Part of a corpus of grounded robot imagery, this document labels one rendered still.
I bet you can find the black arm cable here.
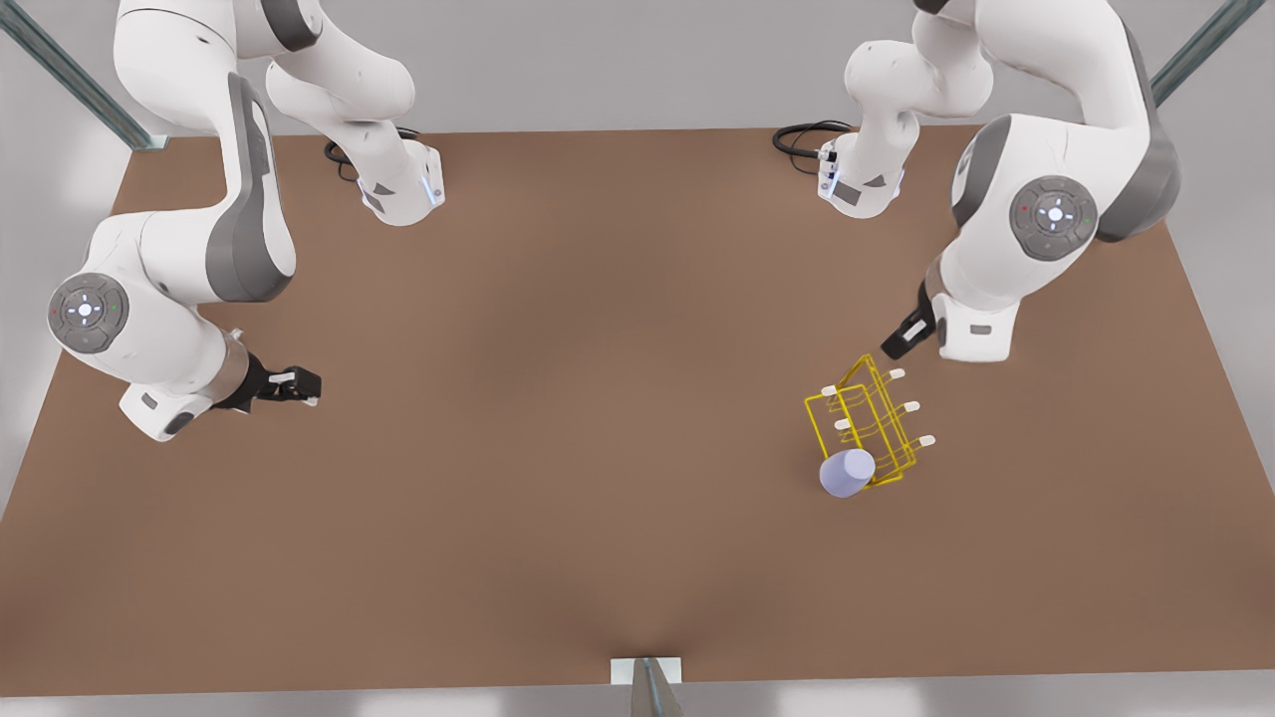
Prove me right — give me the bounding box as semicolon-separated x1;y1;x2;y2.
324;126;423;184
772;120;856;160

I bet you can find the yellow wire cup holder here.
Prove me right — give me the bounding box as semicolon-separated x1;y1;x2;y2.
804;355;937;490

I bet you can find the silver frame post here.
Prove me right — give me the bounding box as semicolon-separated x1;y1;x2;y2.
0;0;168;152
610;656;684;717
1148;0;1268;109

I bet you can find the lavender cup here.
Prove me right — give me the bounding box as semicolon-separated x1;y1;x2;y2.
819;448;878;500

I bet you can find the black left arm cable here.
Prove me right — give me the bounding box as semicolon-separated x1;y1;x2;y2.
772;120;856;160

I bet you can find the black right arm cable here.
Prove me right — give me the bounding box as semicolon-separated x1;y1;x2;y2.
324;126;423;184

